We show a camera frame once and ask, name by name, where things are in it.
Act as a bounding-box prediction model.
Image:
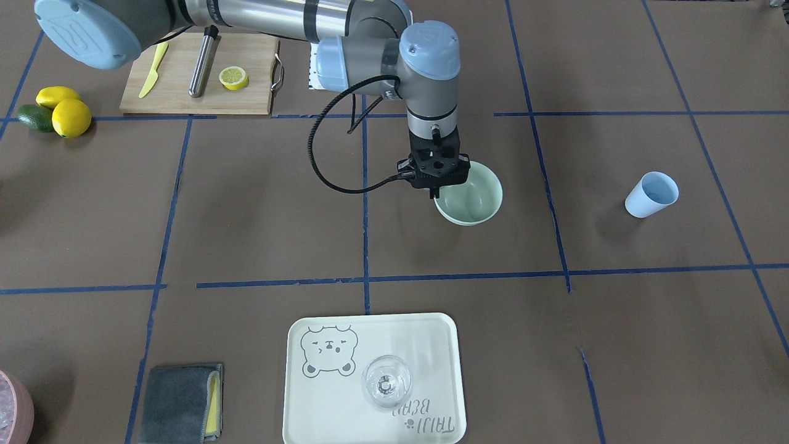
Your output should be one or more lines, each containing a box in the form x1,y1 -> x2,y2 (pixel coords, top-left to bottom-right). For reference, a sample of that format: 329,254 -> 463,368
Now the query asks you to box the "light blue cup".
624,171 -> 679,218

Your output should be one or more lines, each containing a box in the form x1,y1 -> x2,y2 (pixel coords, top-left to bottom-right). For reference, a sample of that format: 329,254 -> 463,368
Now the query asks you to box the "silver metal cylinder tool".
188,25 -> 219,99

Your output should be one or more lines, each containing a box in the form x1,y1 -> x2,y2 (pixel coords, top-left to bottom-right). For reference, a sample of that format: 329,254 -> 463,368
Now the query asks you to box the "dark grey folded cloth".
138,362 -> 224,443

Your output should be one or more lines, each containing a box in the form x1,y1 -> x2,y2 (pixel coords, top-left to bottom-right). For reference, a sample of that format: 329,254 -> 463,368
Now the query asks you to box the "green lime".
17,104 -> 55,134

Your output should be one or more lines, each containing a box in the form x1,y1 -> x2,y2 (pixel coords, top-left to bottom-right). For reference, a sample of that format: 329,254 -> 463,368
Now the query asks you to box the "clear wine glass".
362,355 -> 414,409

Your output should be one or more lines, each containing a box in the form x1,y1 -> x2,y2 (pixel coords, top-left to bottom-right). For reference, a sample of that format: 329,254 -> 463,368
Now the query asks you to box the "clear ice cubes pile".
1,379 -> 16,433

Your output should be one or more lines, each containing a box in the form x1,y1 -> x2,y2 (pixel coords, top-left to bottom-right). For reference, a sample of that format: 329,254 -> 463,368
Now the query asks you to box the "yellow plastic knife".
138,42 -> 169,99

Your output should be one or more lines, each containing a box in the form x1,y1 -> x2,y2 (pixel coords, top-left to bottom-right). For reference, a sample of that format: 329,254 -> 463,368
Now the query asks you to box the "wooden cutting board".
119,32 -> 282,116

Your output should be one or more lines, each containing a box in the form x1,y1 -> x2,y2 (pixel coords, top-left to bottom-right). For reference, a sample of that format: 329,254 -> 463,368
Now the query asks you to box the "cream bear tray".
282,313 -> 467,443

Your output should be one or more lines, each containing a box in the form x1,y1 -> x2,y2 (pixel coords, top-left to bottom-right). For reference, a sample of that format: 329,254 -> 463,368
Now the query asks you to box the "pink bowl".
1,371 -> 35,443

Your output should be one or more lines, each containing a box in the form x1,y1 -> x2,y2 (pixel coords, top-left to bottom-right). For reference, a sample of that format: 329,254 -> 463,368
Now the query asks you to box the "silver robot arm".
33,1 -> 471,199

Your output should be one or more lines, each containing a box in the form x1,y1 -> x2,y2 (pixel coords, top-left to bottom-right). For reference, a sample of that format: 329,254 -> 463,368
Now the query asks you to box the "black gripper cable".
308,75 -> 414,195

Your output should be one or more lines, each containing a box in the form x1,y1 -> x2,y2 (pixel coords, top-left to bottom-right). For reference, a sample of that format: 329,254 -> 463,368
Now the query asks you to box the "yellow lemon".
52,98 -> 92,138
36,85 -> 81,110

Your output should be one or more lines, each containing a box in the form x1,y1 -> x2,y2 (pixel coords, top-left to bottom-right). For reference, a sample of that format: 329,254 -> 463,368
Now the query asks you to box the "mint green bowl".
434,161 -> 504,226

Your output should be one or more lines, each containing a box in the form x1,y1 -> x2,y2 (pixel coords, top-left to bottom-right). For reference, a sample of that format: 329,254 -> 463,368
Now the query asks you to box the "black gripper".
397,133 -> 471,199

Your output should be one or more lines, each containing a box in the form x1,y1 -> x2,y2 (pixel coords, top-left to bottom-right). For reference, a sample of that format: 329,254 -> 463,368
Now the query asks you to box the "lemon slice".
219,67 -> 249,91

